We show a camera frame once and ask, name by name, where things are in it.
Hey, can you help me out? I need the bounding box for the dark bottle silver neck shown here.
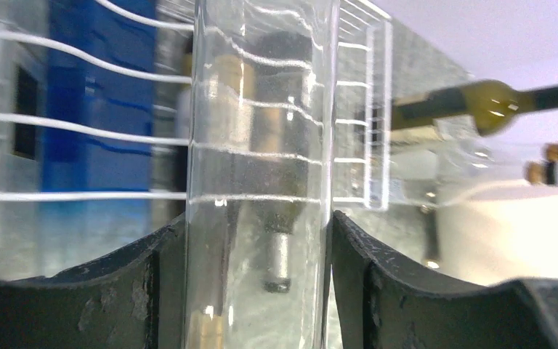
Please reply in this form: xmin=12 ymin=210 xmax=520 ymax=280
xmin=250 ymin=31 xmax=316 ymax=294

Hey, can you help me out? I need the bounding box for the white wire wine rack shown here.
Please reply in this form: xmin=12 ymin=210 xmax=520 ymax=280
xmin=0 ymin=1 xmax=392 ymax=211

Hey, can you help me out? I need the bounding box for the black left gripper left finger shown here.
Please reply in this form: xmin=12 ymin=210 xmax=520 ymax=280
xmin=0 ymin=217 xmax=185 ymax=348

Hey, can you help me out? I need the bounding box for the cream cylindrical drum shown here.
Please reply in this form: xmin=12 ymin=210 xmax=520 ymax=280
xmin=437 ymin=186 xmax=558 ymax=285

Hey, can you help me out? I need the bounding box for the clear bottle with cork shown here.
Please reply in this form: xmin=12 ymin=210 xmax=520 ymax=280
xmin=387 ymin=140 xmax=558 ymax=207

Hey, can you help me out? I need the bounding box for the brown bottle gold foil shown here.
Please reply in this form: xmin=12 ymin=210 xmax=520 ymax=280
xmin=174 ymin=52 xmax=255 ymax=200

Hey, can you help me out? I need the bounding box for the blue wine bottle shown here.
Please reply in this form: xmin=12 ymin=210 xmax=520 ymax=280
xmin=40 ymin=1 xmax=156 ymax=192

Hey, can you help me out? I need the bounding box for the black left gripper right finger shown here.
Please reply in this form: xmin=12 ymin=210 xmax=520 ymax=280
xmin=332 ymin=211 xmax=558 ymax=348

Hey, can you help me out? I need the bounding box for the dark green labelled wine bottle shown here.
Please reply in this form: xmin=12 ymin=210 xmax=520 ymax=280
xmin=391 ymin=80 xmax=558 ymax=136

